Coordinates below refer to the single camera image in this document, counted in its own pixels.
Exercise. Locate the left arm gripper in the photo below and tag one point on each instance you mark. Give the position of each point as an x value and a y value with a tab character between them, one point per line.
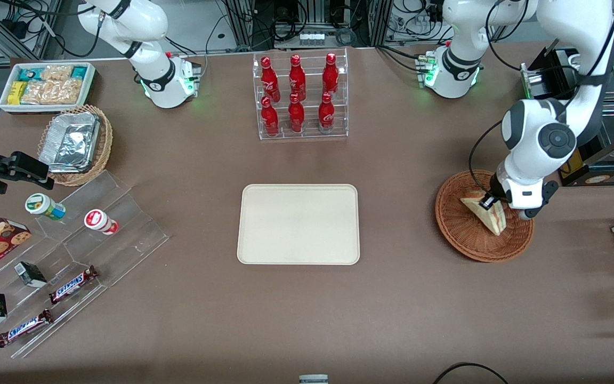
495	188

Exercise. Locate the triangle sandwich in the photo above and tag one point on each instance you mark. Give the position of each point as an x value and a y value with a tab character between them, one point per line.
485	216

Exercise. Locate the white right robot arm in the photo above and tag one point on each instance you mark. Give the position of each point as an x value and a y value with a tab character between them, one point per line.
160	80

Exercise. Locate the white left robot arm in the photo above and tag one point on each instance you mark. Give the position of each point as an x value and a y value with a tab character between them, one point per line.
531	133

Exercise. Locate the brown round wicker basket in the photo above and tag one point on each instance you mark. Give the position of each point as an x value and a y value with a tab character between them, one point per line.
467	234

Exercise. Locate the light wicker basket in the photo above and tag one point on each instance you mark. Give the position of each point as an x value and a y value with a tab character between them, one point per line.
103	149

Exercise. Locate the cream rectangular plastic tray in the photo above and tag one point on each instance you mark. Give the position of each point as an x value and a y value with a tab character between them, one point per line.
297	224

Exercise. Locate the green sunflower lid cup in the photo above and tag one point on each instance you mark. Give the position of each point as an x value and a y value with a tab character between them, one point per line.
43	205

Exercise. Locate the silver foil pack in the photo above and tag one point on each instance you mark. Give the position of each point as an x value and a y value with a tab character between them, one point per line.
70	141

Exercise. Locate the yellow snack pack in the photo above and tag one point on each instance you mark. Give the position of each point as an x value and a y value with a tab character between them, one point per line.
17	92

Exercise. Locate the clear cracker bag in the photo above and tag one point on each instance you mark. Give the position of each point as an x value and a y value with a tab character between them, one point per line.
56	72
54	92

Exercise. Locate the red lid yogurt cup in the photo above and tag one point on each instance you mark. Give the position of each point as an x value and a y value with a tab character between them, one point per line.
99	221

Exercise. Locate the teal snack pack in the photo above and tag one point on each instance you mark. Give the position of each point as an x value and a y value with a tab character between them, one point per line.
79	72
30	73

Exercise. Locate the white rectangular snack bin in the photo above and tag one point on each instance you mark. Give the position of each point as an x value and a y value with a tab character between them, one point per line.
90	80

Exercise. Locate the Snickers chocolate bar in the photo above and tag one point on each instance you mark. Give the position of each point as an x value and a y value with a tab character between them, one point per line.
23	328
73	284

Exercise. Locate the clear acrylic stepped display stand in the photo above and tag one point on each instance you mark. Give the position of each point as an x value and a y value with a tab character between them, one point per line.
126	234
30	304

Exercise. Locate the black metal box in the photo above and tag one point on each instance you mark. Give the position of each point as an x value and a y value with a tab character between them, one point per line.
552	69

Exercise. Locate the red cola bottle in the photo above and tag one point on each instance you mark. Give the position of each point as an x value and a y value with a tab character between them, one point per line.
269	117
330	76
326	113
296	114
269	80
297	79

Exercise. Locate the clear acrylic bottle rack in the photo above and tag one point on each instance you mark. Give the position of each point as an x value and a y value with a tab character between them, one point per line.
309	128

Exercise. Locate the white power strip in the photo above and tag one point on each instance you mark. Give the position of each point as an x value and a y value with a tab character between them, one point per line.
312	38

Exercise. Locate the grey small device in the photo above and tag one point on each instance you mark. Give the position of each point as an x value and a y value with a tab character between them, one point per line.
313	379

